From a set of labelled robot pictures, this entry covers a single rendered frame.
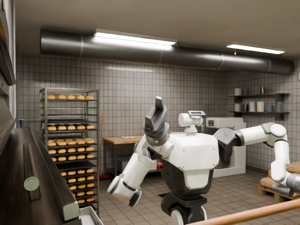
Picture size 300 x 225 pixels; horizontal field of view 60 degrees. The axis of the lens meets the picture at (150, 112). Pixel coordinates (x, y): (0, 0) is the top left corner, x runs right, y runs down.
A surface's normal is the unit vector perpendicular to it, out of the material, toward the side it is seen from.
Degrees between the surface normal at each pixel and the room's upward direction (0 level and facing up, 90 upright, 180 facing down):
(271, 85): 90
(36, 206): 9
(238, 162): 90
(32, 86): 90
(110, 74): 90
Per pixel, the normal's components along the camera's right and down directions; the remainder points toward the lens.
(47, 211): -0.15, -0.99
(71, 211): 0.44, 0.01
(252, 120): -0.90, 0.00
